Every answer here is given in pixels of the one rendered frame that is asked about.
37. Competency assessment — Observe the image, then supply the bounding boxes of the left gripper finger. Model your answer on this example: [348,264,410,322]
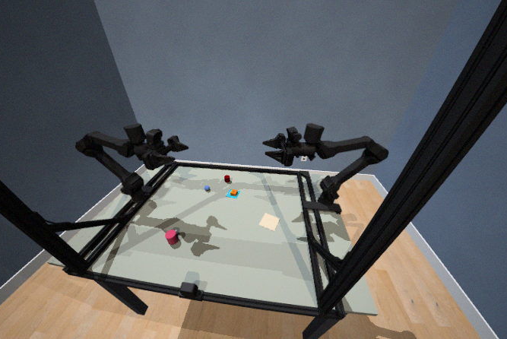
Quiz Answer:
[173,137,189,152]
[150,151,175,168]

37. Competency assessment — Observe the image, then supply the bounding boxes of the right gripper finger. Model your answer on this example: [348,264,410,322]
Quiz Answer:
[265,148,286,164]
[262,135,279,149]

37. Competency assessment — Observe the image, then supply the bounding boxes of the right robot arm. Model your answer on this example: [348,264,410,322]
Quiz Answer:
[287,123,388,205]

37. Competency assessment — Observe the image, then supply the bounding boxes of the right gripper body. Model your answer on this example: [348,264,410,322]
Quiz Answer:
[277,133,303,166]

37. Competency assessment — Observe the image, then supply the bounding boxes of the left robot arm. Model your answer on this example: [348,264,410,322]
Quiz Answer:
[75,123,164,203]

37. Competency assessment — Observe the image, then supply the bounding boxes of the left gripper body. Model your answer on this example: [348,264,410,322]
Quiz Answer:
[141,135,178,170]

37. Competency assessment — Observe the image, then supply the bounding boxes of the pink-red cylinder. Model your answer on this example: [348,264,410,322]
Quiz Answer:
[165,230,179,245]

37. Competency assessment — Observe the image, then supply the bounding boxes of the beige square pad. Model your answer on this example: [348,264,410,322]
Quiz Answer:
[259,213,280,231]

